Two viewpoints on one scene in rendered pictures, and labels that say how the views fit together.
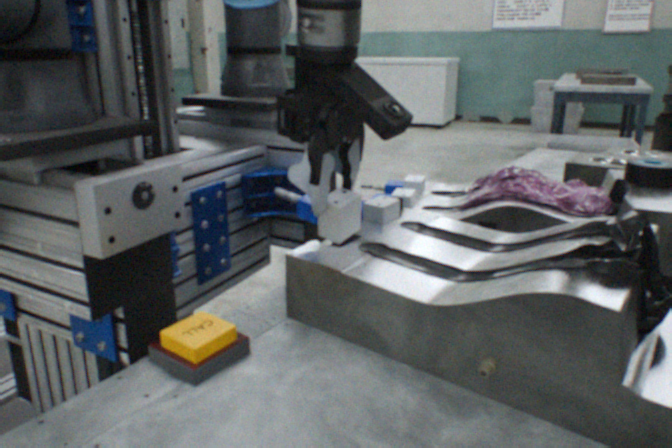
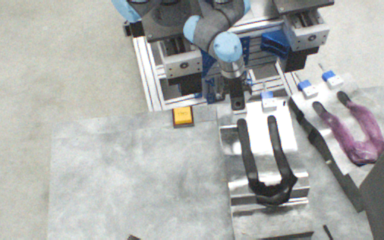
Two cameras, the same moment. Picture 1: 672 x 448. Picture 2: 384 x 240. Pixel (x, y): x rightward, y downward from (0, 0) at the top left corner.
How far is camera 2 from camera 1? 1.24 m
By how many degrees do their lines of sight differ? 56
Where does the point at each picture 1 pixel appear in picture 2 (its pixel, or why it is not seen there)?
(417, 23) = not seen: outside the picture
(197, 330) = (181, 114)
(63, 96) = (173, 17)
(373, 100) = (233, 97)
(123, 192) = (176, 64)
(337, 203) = not seen: hidden behind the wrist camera
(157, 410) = (162, 129)
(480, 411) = (219, 184)
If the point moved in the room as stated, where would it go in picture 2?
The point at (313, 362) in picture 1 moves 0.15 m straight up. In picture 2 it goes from (203, 142) to (202, 121)
